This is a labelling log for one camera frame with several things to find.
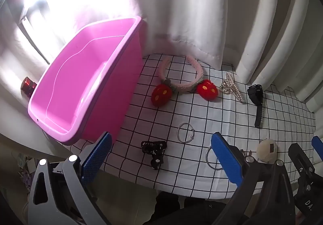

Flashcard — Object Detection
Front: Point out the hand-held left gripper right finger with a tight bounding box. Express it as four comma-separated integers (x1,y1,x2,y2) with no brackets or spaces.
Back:
211,132,298,225

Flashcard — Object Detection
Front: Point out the crystal hair claw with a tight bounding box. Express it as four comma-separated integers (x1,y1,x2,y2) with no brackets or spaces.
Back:
219,72,245,103

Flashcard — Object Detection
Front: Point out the silver bangle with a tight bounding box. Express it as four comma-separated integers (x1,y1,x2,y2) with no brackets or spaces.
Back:
177,122,196,143
205,146,224,171

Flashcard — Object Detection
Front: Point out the white curtain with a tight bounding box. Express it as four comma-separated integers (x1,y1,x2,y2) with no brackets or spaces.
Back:
0,0,323,115

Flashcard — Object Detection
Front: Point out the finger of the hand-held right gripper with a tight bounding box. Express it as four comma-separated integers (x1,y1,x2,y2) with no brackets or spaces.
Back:
311,135,323,161
288,143,316,182

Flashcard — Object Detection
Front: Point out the red bottle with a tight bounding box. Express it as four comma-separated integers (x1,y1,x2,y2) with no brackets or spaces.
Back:
21,76,37,98

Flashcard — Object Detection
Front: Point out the pink plastic basin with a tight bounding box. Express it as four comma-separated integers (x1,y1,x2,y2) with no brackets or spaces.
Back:
27,16,144,146

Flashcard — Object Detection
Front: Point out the pale clutter pile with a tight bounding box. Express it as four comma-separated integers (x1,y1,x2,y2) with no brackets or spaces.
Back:
15,153,36,190

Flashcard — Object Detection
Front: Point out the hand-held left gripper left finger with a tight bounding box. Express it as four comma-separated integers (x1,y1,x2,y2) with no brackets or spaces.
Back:
28,132,113,225

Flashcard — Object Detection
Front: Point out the black wristwatch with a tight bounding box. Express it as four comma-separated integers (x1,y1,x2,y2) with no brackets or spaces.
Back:
247,84,264,128

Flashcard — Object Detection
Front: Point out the white grid tablecloth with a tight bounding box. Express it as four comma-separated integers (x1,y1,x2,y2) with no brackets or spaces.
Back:
97,54,317,200

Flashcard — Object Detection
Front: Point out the beige plush hair clip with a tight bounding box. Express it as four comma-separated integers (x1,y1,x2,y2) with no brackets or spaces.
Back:
257,139,278,162

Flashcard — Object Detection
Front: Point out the pink knitted strawberry headband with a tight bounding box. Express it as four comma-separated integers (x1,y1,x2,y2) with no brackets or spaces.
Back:
151,55,219,107

